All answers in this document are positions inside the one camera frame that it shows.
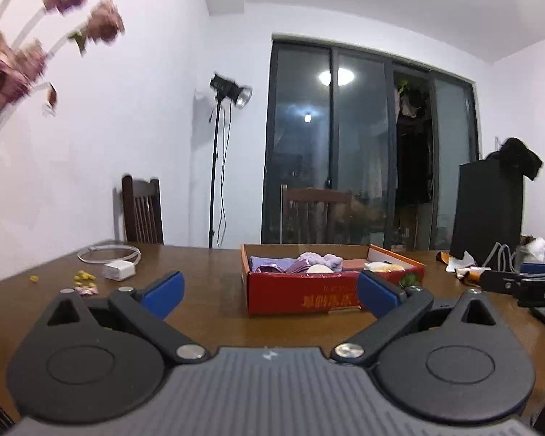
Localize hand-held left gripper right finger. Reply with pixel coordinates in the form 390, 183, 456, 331
331, 270, 503, 368

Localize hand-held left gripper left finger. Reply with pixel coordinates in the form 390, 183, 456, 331
37, 271, 209, 368

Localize yellow and white soft toy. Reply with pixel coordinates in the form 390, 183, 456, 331
364, 261, 403, 274

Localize pink lilac fluffy cloth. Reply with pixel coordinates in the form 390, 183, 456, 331
297, 253, 344, 274

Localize red cardboard box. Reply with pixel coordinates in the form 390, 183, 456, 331
241, 243, 427, 317

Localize crumpled paper scraps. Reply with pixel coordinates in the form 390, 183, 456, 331
438, 251, 488, 281

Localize white charger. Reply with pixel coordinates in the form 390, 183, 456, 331
102, 261, 135, 281

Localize yellow candy pieces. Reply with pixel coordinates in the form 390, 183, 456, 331
28, 271, 97, 283

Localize dark wooden chair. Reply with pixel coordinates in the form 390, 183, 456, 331
280, 184, 353, 245
121, 174, 165, 245

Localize black cloth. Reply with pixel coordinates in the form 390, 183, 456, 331
486, 137, 544, 181

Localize sliding glass door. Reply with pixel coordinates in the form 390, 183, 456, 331
261, 33, 476, 251

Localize hanging clothes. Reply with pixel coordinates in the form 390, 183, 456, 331
394, 78, 431, 120

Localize studio light on stand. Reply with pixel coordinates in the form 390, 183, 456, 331
208, 72, 254, 249

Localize dried pink roses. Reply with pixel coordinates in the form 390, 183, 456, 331
0, 0, 126, 115

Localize grey looped cable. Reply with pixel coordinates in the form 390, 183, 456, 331
485, 242, 517, 271

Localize white cable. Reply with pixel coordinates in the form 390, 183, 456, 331
77, 245, 142, 265

